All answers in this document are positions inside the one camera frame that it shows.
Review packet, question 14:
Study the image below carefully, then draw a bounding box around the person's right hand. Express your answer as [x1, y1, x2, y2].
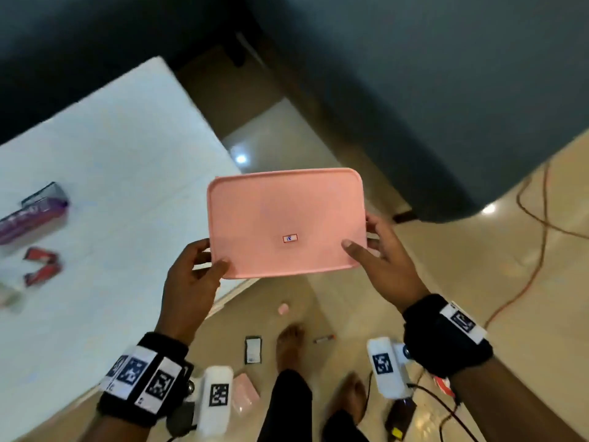
[341, 213, 431, 314]

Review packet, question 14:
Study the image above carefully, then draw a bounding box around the person's left hand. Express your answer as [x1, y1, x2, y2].
[156, 238, 231, 347]

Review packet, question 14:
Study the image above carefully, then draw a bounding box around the pink plastic container lid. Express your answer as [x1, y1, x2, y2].
[206, 168, 368, 280]

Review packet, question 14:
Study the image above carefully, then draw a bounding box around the person's right forearm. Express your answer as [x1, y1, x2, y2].
[447, 356, 584, 442]

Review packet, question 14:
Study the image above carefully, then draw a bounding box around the person's left forearm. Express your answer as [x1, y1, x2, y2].
[76, 407, 155, 442]

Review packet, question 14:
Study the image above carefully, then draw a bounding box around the black and white card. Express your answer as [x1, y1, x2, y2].
[244, 336, 263, 365]

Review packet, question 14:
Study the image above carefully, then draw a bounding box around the black right wristband with markers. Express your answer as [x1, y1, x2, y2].
[402, 294, 494, 379]

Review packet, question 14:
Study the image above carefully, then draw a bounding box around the black wristband with markers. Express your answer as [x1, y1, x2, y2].
[96, 331, 195, 429]
[402, 294, 494, 379]

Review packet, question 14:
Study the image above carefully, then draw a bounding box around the pink box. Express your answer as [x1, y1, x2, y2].
[231, 373, 261, 415]

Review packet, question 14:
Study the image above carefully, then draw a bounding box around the black left wristband with markers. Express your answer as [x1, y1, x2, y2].
[96, 331, 195, 429]

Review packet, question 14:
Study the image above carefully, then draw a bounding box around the person's left leg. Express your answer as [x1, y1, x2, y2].
[256, 323, 314, 442]

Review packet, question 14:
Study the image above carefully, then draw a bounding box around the person's leg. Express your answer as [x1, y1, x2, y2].
[321, 372, 370, 442]
[256, 323, 314, 442]

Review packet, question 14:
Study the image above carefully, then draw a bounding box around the person's right leg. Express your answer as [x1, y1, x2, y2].
[321, 372, 370, 442]

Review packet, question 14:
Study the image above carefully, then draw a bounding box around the dark power bank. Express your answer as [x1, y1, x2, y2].
[385, 397, 418, 441]

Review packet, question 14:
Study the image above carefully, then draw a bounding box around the red packet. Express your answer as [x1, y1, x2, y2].
[23, 263, 63, 288]
[23, 246, 61, 265]

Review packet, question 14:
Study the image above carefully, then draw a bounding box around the dark grey sofa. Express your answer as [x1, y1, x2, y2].
[243, 0, 589, 224]
[0, 0, 259, 145]

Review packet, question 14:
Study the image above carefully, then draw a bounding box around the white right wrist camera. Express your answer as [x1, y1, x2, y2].
[366, 337, 416, 400]

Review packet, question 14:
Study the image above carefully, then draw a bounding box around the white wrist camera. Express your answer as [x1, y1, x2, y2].
[366, 337, 416, 400]
[190, 365, 235, 439]

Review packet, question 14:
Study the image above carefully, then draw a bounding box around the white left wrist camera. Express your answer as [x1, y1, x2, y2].
[190, 365, 235, 439]

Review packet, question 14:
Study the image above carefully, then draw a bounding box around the black cable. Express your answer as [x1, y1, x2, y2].
[407, 383, 485, 442]

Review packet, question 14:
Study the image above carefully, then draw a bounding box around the orange cable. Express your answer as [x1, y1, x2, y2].
[483, 158, 589, 329]

